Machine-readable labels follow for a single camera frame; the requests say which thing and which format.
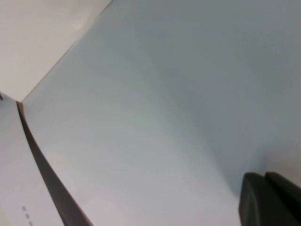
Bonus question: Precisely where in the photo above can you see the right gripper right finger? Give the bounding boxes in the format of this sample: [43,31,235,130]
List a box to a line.
[265,171,301,208]

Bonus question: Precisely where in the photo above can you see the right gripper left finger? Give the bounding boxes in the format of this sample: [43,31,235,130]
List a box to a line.
[238,172,301,226]

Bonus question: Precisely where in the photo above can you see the white product brochure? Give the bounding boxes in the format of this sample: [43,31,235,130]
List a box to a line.
[20,0,301,226]

